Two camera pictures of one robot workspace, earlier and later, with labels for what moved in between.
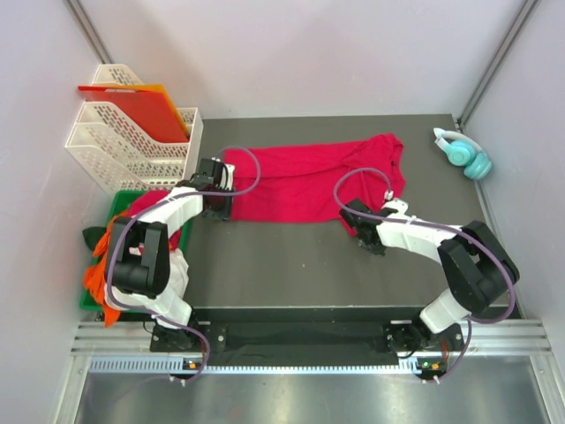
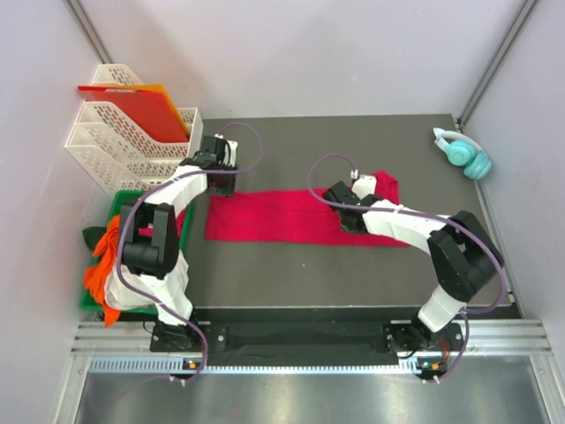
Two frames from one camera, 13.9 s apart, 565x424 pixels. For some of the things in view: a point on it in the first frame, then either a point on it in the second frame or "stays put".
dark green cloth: (93, 234) stays put
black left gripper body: (222, 210) → (225, 186)
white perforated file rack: (123, 155) stays put
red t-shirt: (310, 182) → (299, 215)
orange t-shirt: (94, 276) stays put
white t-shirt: (171, 304) stays put
